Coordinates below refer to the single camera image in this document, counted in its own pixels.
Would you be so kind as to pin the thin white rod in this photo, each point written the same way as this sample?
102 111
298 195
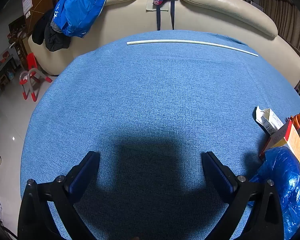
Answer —
190 42

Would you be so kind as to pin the torn white carton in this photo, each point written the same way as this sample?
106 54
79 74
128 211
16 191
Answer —
270 121

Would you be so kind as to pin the grey red tubular frame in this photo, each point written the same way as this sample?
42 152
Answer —
30 85

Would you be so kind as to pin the wall calendar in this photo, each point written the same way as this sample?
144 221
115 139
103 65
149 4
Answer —
27 3

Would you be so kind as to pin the orange cardboard box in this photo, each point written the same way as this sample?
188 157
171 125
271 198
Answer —
293 140

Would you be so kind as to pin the brown curtain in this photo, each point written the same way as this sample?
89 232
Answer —
290 17

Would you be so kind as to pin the blue plastic bag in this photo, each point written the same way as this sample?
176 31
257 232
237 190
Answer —
285 180

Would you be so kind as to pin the dark wooden shelf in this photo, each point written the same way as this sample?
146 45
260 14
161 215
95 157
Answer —
17 37

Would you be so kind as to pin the blue table cloth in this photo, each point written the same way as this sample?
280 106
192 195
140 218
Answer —
152 92

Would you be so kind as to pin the cream leather sofa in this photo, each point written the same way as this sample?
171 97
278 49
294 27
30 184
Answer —
202 17

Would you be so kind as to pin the black jacket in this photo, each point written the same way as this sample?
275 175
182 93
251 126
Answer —
56 41

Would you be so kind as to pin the blue jacket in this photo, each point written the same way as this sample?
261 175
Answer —
82 7

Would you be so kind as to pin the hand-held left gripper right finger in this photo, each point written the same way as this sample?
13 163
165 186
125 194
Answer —
222 177

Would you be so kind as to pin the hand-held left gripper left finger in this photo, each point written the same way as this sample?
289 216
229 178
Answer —
83 177

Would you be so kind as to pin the orange snack wrapper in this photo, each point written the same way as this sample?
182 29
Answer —
297 120

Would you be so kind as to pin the red plastic stool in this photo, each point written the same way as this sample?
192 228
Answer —
32 60

